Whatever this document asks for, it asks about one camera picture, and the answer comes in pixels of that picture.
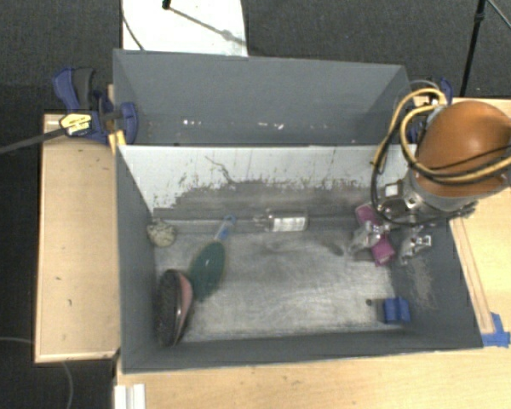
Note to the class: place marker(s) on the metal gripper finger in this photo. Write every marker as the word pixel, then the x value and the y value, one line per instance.
pixel 367 237
pixel 413 245

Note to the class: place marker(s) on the clear plastic bottle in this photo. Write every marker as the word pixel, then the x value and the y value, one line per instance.
pixel 286 222

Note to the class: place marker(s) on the blue block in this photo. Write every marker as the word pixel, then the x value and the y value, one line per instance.
pixel 396 310

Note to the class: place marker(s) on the grey metal bin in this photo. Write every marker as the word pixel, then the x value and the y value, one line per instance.
pixel 281 279

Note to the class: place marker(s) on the pale wood board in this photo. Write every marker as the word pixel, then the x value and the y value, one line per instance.
pixel 78 245

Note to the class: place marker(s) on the purple flat block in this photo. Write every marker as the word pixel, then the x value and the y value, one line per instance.
pixel 383 251

